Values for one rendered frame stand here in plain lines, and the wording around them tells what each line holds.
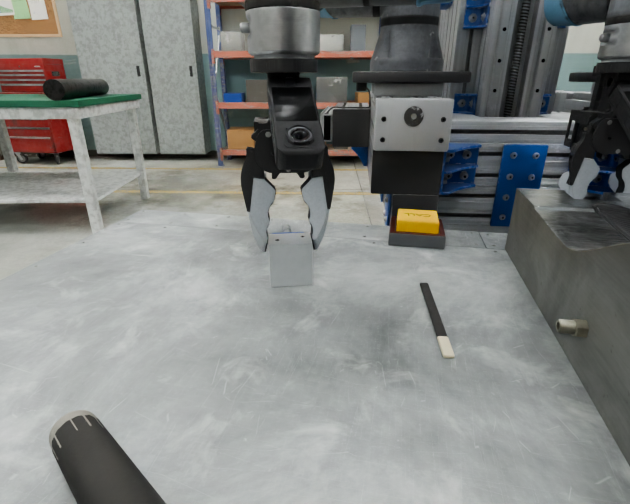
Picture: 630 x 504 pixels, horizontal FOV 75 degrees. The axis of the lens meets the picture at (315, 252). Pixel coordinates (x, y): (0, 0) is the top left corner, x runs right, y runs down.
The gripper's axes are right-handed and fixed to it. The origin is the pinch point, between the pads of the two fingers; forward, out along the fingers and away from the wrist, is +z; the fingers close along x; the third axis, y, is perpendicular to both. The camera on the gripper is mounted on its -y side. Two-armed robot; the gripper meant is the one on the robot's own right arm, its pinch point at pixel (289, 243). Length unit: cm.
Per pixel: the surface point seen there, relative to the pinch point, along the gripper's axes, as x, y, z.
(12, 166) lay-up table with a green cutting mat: 227, 343, 54
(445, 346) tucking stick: -13.0, -16.5, 4.1
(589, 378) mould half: -22.0, -22.7, 3.3
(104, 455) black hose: 11.4, -28.8, 0.1
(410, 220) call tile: -17.9, 9.0, 0.9
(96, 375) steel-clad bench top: 17.1, -16.6, 4.4
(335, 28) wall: -86, 520, -72
